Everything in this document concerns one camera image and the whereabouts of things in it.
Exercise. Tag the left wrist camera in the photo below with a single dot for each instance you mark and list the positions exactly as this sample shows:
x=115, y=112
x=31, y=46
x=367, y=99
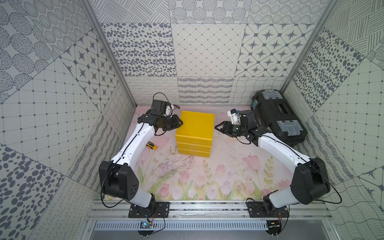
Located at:
x=161, y=108

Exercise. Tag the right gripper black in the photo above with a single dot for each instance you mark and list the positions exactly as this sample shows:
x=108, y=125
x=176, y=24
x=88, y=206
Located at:
x=226, y=125

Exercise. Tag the yellow plastic drawer cabinet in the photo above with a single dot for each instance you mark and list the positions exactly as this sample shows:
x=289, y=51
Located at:
x=195, y=136

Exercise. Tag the yellow black utility knife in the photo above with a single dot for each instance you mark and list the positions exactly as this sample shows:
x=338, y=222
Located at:
x=151, y=146

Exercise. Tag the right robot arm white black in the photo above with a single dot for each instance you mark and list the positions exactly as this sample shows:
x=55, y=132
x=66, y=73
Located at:
x=310, y=180

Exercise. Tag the black plastic toolbox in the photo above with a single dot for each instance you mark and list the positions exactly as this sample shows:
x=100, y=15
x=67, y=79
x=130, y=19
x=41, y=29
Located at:
x=273, y=111

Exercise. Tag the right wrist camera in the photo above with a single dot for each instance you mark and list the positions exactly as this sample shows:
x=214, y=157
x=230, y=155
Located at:
x=245, y=117

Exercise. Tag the white slotted cable duct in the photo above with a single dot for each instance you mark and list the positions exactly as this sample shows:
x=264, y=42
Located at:
x=241, y=225

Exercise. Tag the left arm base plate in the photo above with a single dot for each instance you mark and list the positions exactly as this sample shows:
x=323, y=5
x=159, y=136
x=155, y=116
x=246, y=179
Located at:
x=157, y=209

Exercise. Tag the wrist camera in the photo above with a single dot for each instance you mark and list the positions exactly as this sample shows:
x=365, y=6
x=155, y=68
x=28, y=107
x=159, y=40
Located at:
x=245, y=117
x=161, y=108

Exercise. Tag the aluminium frame rail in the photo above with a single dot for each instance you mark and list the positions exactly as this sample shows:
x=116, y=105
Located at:
x=208, y=210

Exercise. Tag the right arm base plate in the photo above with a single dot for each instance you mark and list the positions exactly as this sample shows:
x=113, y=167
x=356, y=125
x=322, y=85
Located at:
x=264, y=210

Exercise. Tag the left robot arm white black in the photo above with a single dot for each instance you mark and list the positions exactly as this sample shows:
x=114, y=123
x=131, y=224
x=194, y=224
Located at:
x=117, y=176

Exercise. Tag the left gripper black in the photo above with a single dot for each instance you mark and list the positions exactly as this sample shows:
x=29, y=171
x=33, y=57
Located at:
x=170, y=121

